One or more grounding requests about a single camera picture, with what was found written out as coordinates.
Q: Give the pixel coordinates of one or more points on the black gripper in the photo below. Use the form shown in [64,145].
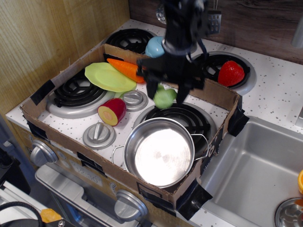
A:
[181,70]

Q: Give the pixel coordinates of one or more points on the green toy broccoli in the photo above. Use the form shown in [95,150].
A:
[164,98]

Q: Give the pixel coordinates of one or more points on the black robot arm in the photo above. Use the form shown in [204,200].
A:
[186,25]

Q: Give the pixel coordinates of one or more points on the silver metal pan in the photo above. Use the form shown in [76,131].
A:
[160,151]

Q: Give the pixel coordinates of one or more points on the silver top stove knob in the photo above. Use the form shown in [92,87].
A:
[135,100]

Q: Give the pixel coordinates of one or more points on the silver stove knob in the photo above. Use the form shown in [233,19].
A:
[99,136]
[135,100]

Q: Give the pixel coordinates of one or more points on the orange toy carrot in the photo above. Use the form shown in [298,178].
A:
[127,69]

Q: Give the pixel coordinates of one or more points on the light blue toy bowl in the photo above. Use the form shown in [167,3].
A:
[154,47]

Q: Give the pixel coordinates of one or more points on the brown cardboard fence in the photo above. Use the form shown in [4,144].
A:
[173,204]

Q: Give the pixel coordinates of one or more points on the black rear right burner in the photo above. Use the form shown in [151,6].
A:
[214,62]

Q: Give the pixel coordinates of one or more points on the black rear left burner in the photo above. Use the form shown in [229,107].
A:
[132,39]

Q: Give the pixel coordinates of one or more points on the red toy halved fruit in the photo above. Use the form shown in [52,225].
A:
[112,111]

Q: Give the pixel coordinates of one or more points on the yellow-green toy plate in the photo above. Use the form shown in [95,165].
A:
[106,77]

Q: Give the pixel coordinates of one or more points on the red toy strawberry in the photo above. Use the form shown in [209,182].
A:
[230,74]

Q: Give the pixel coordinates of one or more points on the hanging silver strainer ladle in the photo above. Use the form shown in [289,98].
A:
[160,14]

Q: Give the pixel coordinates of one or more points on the silver lower stove knob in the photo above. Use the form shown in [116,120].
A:
[99,136]

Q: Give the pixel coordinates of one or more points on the hanging grey slotted spatula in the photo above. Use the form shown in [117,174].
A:
[214,18]

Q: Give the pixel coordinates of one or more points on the black front left burner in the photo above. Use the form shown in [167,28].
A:
[77,98]

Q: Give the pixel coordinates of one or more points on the grey toy sink basin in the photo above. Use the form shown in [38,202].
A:
[253,173]

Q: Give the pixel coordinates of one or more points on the silver front right oven knob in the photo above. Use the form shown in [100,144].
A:
[128,207]

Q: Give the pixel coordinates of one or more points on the silver oven knob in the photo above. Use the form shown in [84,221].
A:
[128,207]
[42,154]

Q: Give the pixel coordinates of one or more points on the silver faucet pipe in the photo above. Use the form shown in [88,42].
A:
[297,40]

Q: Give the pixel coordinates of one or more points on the silver front left oven knob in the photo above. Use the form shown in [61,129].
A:
[42,154]

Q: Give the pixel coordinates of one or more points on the orange cup at edge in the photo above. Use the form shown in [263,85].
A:
[300,182]

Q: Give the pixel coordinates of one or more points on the silver bowl in corner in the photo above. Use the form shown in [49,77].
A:
[289,213]

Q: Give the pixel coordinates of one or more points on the orange object bottom left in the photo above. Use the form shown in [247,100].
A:
[48,215]

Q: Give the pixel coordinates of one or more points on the silver oven door handle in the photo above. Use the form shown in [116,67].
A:
[74,204]

